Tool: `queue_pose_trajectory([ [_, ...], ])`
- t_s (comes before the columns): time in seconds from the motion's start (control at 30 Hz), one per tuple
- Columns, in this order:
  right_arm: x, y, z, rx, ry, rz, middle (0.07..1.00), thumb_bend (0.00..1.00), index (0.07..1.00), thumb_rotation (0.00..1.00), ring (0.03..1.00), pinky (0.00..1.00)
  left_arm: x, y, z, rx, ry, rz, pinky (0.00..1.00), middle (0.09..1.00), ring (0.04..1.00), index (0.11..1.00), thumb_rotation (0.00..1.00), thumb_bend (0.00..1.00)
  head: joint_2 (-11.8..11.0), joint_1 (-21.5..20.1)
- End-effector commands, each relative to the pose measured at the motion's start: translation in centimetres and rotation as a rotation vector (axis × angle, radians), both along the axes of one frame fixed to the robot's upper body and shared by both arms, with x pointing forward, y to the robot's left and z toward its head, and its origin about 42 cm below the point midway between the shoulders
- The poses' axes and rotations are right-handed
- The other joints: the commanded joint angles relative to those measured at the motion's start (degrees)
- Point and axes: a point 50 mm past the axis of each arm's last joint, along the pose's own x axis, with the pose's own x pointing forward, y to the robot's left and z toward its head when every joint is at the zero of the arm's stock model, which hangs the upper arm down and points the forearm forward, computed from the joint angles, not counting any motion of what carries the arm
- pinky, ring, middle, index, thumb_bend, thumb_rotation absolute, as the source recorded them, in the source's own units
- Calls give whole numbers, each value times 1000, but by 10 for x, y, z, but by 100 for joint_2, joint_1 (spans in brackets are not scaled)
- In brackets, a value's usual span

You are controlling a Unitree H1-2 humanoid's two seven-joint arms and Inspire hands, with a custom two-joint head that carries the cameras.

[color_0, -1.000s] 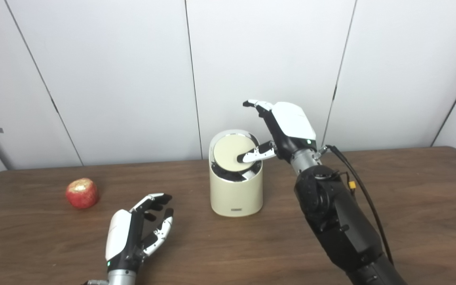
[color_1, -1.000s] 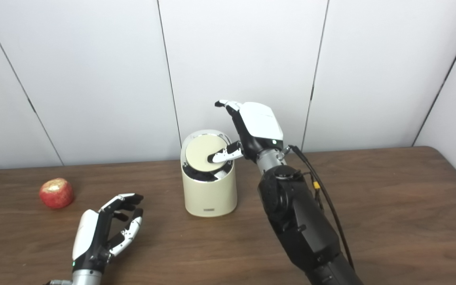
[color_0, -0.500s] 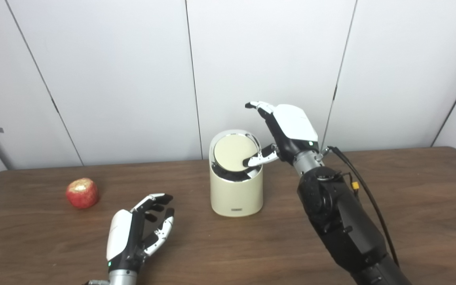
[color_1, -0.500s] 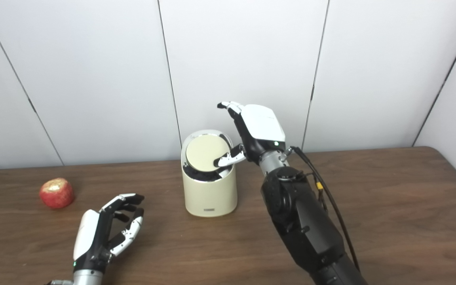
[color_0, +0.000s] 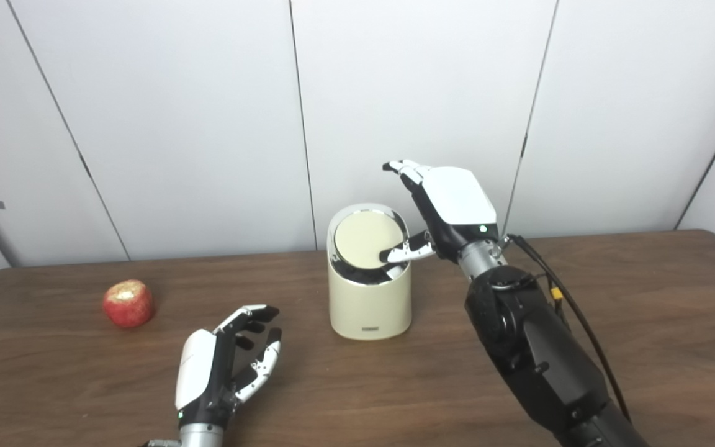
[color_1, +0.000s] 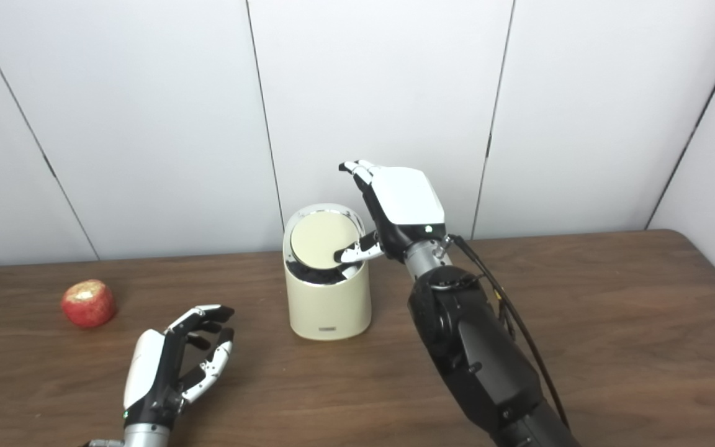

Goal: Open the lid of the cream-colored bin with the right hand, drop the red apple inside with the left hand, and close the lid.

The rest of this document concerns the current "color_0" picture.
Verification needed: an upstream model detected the cream-colored bin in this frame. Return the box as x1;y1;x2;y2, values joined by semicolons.
326;203;412;341

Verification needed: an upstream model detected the round cream bin lid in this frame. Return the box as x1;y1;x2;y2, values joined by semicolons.
334;212;405;269

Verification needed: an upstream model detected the white and black left hand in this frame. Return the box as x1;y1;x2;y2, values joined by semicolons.
174;304;282;429

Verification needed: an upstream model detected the red apple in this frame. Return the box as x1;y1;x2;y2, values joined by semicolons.
102;279;155;328

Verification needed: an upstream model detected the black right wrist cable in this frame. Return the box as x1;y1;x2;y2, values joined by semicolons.
499;233;632;423

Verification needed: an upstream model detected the white and black right hand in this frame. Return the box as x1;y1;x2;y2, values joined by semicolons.
380;160;498;264

